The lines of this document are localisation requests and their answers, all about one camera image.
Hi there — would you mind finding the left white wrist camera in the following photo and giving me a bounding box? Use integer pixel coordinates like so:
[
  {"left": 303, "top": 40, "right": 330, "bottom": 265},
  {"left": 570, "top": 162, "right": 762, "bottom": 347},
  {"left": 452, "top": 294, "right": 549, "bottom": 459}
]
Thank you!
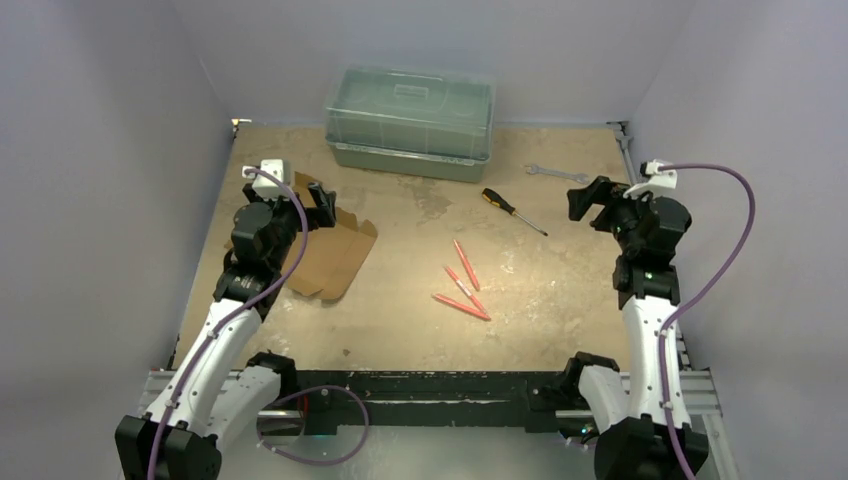
[{"left": 241, "top": 159, "right": 294, "bottom": 200}]

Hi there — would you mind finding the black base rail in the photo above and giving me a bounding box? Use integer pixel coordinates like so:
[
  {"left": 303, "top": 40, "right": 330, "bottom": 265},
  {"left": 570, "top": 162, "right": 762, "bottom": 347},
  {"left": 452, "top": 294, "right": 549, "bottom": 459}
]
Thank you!
[{"left": 260, "top": 370, "right": 593, "bottom": 435}]

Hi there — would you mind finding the brown cardboard box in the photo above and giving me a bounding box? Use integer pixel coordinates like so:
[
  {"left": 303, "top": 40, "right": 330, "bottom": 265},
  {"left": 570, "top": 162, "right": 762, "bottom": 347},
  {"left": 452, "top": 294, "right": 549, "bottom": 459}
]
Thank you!
[{"left": 213, "top": 172, "right": 378, "bottom": 302}]

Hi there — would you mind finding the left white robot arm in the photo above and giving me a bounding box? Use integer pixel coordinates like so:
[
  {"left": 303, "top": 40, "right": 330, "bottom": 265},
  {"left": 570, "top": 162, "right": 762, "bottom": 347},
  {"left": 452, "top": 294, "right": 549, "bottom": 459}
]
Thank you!
[{"left": 115, "top": 182, "right": 336, "bottom": 479}]

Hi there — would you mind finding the silver wrench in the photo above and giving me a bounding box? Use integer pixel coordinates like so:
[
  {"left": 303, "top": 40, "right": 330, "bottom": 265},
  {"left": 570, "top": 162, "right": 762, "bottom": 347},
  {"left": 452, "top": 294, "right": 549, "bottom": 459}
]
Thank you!
[{"left": 525, "top": 164, "right": 590, "bottom": 184}]

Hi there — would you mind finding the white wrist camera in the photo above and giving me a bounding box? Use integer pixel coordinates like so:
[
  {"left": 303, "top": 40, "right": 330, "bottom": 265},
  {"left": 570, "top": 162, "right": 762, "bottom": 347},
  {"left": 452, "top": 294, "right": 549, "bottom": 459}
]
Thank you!
[
  {"left": 623, "top": 159, "right": 678, "bottom": 200},
  {"left": 241, "top": 159, "right": 294, "bottom": 200}
]

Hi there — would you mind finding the green plastic storage box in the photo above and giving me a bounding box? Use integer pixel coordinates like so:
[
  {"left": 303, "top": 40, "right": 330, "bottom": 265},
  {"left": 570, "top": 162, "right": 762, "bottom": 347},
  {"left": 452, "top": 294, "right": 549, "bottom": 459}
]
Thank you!
[{"left": 324, "top": 65, "right": 496, "bottom": 183}]

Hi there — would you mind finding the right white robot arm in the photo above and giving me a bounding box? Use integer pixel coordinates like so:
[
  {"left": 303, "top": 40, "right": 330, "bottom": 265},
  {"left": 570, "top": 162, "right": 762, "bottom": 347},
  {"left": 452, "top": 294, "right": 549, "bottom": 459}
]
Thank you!
[{"left": 561, "top": 176, "right": 710, "bottom": 479}]

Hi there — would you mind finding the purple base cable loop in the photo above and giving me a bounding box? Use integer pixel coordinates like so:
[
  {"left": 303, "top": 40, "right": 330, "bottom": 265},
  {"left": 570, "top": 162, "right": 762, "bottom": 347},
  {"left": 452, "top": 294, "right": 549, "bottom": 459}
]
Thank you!
[{"left": 255, "top": 385, "right": 371, "bottom": 468}]

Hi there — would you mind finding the aluminium frame rail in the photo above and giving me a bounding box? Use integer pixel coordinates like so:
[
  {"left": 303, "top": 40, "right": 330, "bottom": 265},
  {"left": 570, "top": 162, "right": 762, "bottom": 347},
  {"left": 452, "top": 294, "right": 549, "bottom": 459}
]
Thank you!
[{"left": 135, "top": 367, "right": 740, "bottom": 480}]

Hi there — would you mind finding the black yellow screwdriver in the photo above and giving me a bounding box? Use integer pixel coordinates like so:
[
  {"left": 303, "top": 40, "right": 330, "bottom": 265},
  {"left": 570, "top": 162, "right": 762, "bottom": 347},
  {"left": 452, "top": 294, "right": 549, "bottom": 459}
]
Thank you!
[{"left": 481, "top": 188, "right": 548, "bottom": 236}]

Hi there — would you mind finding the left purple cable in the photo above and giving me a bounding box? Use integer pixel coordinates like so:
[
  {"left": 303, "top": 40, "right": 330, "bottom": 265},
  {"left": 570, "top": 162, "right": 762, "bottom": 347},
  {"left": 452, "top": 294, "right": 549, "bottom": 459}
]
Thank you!
[{"left": 145, "top": 168, "right": 311, "bottom": 480}]

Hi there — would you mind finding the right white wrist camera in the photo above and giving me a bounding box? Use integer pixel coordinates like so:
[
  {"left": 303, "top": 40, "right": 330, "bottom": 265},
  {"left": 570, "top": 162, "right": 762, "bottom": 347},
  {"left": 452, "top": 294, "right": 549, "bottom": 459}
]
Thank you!
[{"left": 623, "top": 159, "right": 678, "bottom": 200}]

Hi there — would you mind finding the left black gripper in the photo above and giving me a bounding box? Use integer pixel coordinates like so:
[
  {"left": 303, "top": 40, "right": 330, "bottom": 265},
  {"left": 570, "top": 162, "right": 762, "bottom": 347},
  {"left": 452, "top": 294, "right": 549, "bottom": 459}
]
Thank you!
[{"left": 243, "top": 182, "right": 333, "bottom": 269}]

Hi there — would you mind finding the red pen with label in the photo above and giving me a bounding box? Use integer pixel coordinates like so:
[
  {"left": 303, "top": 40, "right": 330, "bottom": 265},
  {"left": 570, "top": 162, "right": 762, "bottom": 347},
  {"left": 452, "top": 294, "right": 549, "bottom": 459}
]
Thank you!
[{"left": 443, "top": 265, "right": 489, "bottom": 316}]

